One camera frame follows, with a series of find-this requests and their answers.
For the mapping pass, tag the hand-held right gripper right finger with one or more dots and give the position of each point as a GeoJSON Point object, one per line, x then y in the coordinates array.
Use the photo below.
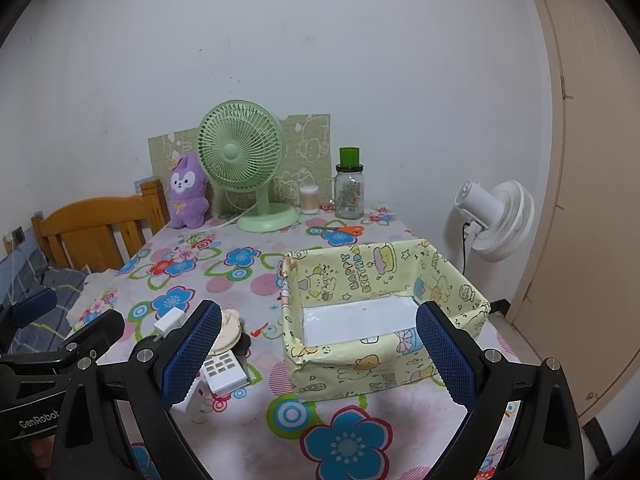
{"type": "Point", "coordinates": [445, 355]}

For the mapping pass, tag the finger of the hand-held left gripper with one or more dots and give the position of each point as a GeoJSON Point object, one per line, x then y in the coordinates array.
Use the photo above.
{"type": "Point", "coordinates": [97, 330]}
{"type": "Point", "coordinates": [32, 306]}

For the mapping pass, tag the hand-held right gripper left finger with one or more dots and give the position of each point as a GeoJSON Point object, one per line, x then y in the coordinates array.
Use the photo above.
{"type": "Point", "coordinates": [192, 350]}

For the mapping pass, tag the white plug charger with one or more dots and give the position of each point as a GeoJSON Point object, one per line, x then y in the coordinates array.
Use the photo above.
{"type": "Point", "coordinates": [170, 321]}

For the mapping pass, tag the white remote control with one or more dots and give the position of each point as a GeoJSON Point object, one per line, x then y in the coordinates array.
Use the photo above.
{"type": "Point", "coordinates": [225, 370]}

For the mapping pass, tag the beige round compact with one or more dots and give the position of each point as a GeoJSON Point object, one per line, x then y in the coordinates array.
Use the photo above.
{"type": "Point", "coordinates": [231, 332]}

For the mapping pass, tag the yellow cartoon fabric storage box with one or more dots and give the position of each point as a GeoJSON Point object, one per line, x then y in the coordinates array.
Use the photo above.
{"type": "Point", "coordinates": [350, 370]}

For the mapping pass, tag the grey plaid bedding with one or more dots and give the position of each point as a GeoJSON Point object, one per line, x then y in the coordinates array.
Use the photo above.
{"type": "Point", "coordinates": [55, 277]}

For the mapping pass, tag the wooden bed headboard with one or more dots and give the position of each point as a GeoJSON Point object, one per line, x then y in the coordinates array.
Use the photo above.
{"type": "Point", "coordinates": [85, 215]}

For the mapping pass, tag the floral tablecloth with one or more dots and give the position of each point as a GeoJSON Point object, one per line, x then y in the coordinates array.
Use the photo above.
{"type": "Point", "coordinates": [350, 440]}

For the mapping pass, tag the white standing fan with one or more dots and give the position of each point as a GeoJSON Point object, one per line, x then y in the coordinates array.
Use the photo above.
{"type": "Point", "coordinates": [505, 220]}

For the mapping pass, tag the purple plush toy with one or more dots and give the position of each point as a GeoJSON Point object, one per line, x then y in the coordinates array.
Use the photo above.
{"type": "Point", "coordinates": [187, 195]}

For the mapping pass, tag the glass jar with green lid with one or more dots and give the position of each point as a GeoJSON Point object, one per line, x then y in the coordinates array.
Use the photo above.
{"type": "Point", "coordinates": [348, 195]}

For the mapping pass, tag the clear cotton swab jar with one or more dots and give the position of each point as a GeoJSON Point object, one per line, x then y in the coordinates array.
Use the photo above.
{"type": "Point", "coordinates": [309, 202]}

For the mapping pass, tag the green desk fan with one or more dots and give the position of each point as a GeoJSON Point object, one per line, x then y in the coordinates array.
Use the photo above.
{"type": "Point", "coordinates": [231, 152]}

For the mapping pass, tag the beige door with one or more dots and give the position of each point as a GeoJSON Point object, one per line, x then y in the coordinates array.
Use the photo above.
{"type": "Point", "coordinates": [590, 210]}

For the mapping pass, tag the green cartoon printed board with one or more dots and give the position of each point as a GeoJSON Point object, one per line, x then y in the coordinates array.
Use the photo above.
{"type": "Point", "coordinates": [310, 145]}

